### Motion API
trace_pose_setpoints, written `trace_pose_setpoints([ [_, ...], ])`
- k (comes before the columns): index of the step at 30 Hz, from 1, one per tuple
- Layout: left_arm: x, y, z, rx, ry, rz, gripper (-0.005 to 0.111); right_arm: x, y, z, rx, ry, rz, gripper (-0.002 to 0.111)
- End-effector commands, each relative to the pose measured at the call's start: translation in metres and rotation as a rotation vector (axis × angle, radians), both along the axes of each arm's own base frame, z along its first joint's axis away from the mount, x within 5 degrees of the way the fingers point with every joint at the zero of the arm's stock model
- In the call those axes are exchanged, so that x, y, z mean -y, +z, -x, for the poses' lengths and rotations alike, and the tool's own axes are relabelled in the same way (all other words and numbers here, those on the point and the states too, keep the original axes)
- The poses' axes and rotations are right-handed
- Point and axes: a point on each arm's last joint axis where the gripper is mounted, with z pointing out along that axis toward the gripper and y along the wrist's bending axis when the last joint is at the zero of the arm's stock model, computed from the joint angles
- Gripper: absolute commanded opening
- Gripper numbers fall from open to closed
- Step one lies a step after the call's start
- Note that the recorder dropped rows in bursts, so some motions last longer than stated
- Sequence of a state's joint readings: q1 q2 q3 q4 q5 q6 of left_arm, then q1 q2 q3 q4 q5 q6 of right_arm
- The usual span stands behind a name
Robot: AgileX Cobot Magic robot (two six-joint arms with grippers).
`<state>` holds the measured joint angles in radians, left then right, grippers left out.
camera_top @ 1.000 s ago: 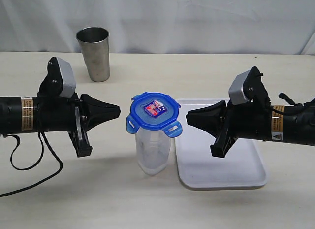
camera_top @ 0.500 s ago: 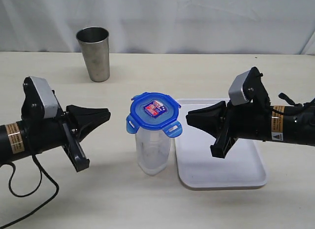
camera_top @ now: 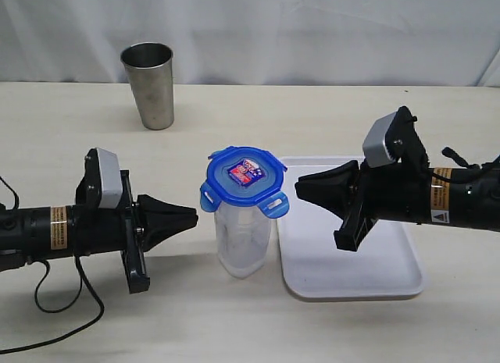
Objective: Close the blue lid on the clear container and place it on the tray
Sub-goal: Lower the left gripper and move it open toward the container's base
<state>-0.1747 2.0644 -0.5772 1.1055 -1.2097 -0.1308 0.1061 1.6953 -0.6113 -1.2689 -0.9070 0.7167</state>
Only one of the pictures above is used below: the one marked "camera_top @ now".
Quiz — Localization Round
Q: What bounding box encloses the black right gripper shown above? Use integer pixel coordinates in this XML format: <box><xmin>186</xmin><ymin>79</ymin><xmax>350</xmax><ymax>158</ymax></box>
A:
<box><xmin>295</xmin><ymin>105</ymin><xmax>430</xmax><ymax>251</ymax></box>

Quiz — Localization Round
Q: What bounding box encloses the stainless steel cup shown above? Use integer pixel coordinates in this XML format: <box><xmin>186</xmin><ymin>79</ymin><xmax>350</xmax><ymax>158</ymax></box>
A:
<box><xmin>120</xmin><ymin>42</ymin><xmax>174</xmax><ymax>130</ymax></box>

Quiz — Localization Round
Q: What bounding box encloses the black camera cable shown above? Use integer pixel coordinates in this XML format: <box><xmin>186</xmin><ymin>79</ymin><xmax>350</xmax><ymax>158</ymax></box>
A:
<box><xmin>408</xmin><ymin>115</ymin><xmax>500</xmax><ymax>184</ymax></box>
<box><xmin>0</xmin><ymin>175</ymin><xmax>105</xmax><ymax>355</ymax></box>

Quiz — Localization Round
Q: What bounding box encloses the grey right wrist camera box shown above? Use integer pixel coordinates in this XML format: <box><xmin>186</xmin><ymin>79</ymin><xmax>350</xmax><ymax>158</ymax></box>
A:
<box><xmin>362</xmin><ymin>112</ymin><xmax>397</xmax><ymax>169</ymax></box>

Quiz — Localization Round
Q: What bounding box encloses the white rectangular plastic tray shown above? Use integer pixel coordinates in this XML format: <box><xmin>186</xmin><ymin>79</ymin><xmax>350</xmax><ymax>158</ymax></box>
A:
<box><xmin>277</xmin><ymin>155</ymin><xmax>426</xmax><ymax>301</ymax></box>

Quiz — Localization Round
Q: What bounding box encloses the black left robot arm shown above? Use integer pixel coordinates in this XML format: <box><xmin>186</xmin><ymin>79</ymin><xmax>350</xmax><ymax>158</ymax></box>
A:
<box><xmin>1</xmin><ymin>148</ymin><xmax>198</xmax><ymax>294</ymax></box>

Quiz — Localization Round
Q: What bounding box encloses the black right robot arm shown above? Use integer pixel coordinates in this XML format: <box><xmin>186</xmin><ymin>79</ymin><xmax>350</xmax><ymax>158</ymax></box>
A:
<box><xmin>334</xmin><ymin>106</ymin><xmax>499</xmax><ymax>251</ymax></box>

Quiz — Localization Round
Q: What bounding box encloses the clear plastic container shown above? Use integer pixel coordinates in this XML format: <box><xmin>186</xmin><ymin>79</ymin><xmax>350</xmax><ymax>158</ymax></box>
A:
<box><xmin>214</xmin><ymin>202</ymin><xmax>271</xmax><ymax>279</ymax></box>

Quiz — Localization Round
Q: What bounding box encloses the black right camera cable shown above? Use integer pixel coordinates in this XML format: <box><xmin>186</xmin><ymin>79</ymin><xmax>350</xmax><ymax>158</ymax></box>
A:
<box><xmin>408</xmin><ymin>115</ymin><xmax>500</xmax><ymax>184</ymax></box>

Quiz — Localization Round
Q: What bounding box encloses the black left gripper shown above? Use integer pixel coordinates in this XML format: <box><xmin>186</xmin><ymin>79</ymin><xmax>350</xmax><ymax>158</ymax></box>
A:
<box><xmin>74</xmin><ymin>148</ymin><xmax>198</xmax><ymax>294</ymax></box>

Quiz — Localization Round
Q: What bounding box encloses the blue plastic lid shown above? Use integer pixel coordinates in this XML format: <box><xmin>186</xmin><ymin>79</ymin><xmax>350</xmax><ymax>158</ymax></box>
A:
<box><xmin>200</xmin><ymin>146</ymin><xmax>290</xmax><ymax>219</ymax></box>

